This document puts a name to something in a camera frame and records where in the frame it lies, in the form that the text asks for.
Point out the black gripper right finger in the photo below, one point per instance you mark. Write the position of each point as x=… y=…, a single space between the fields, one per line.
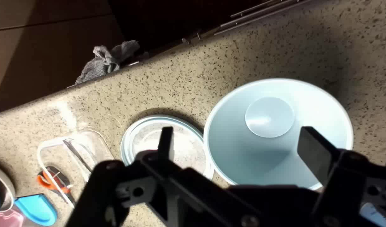
x=316 y=157

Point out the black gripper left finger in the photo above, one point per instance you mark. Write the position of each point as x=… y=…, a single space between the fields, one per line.
x=165 y=142

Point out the round blue-rimmed bowl lid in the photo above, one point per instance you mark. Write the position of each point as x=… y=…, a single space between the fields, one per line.
x=143 y=137

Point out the light blue plastic bowl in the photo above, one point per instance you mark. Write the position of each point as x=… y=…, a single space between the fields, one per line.
x=260 y=139

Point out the clear plastic food container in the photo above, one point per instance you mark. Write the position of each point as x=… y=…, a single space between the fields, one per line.
x=90 y=145

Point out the grey crumpled cloth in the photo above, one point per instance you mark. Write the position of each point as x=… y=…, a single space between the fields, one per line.
x=105 y=61

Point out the blue plastic object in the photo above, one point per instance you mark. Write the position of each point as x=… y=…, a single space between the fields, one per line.
x=37 y=209

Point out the round metal pot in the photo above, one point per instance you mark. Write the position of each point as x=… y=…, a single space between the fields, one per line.
x=3 y=185

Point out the pink object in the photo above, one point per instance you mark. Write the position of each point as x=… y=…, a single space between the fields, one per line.
x=5 y=220

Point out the metal drawer rail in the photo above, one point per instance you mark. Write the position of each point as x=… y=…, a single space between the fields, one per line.
x=251 y=17

